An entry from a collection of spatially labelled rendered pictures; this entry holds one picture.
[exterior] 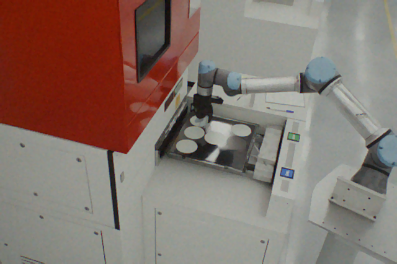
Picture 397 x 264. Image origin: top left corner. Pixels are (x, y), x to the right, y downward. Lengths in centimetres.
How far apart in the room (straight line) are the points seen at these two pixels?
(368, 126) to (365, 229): 43
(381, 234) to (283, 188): 45
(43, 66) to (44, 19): 16
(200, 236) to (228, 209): 20
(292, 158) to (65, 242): 106
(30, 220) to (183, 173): 69
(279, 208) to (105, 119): 80
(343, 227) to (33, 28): 137
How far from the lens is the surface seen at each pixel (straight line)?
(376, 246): 179
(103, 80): 121
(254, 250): 180
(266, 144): 199
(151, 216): 184
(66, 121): 138
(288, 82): 186
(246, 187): 183
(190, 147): 188
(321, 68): 172
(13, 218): 196
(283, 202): 165
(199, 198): 175
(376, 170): 182
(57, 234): 188
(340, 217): 183
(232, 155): 185
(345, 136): 374
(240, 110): 207
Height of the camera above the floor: 210
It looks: 38 degrees down
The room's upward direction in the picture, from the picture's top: 4 degrees clockwise
